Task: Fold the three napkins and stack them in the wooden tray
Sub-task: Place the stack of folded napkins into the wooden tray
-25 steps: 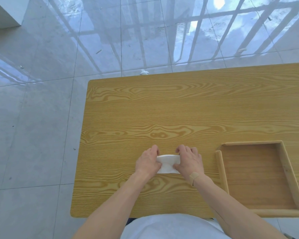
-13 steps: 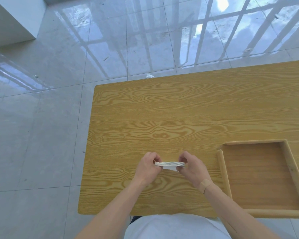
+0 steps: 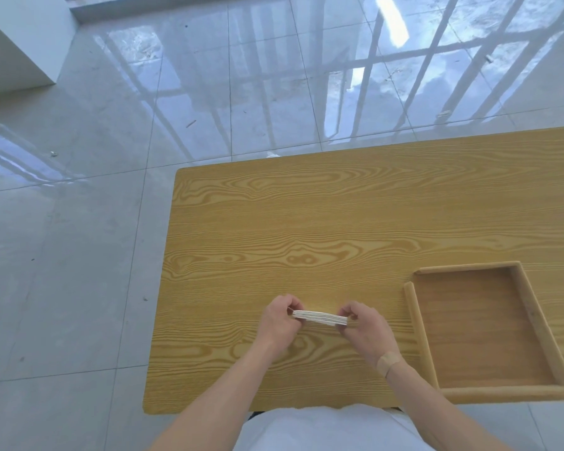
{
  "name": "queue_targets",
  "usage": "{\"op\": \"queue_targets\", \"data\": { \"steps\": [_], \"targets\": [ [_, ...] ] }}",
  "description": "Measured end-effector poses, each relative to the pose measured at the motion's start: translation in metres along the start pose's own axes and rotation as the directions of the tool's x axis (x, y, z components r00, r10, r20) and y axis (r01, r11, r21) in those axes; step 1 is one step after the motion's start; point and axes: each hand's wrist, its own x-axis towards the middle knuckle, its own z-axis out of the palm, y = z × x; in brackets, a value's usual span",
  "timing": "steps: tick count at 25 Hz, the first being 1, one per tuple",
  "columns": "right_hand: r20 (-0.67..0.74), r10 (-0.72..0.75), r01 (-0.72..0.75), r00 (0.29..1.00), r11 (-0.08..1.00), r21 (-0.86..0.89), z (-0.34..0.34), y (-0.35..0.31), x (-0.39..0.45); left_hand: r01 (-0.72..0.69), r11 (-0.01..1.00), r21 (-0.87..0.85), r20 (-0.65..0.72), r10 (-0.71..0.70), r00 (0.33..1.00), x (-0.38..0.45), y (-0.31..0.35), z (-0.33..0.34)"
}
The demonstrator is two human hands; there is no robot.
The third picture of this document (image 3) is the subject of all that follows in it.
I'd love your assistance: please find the white shirt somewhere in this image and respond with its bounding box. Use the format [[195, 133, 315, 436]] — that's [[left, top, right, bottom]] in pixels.
[[232, 403, 436, 451]]

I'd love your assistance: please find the wooden tray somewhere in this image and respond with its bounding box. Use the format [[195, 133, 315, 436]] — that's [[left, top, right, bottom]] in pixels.
[[402, 261, 564, 403]]

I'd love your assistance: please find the beige adhesive bandage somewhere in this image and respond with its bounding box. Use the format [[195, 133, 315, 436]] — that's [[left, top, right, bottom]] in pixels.
[[375, 350, 404, 377]]

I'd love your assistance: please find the person's right forearm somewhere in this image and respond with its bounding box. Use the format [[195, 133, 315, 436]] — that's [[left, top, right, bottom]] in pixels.
[[384, 360, 516, 451]]

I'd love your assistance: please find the person's right hand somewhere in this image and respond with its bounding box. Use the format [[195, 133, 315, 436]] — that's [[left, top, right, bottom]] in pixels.
[[337, 301, 402, 371]]

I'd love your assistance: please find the person's left forearm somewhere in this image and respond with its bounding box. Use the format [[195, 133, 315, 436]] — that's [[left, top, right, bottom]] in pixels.
[[148, 341, 276, 451]]

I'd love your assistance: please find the white square pillar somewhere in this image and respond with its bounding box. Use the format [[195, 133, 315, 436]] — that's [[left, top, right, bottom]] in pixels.
[[0, 0, 81, 97]]

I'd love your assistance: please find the person's left hand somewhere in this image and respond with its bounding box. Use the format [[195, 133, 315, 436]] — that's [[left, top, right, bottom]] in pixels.
[[255, 294, 306, 362]]

